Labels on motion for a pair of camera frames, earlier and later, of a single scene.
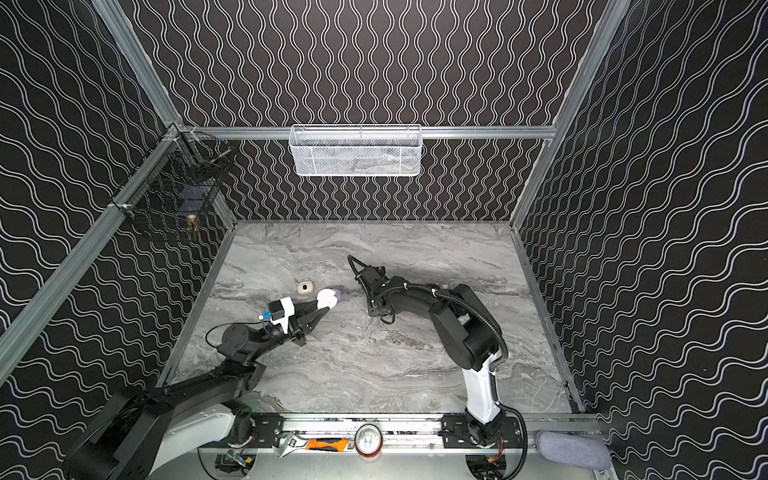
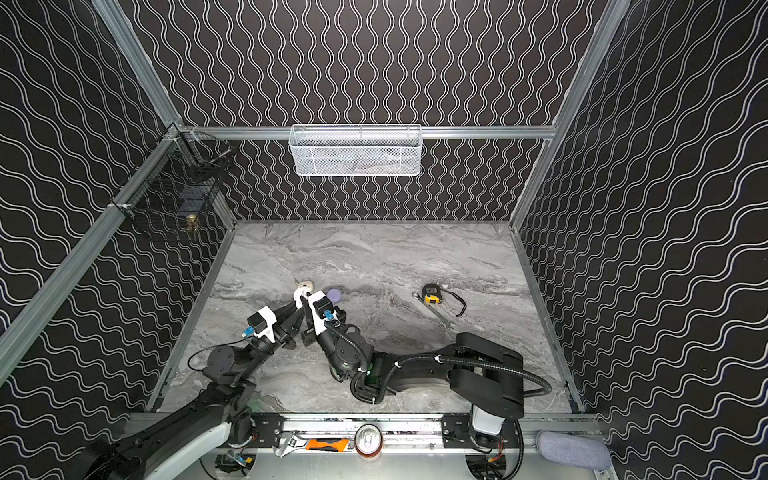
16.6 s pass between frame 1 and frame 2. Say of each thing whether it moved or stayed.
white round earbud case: moved
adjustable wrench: stayed
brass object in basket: stayed
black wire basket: stayed
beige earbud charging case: stayed
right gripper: moved
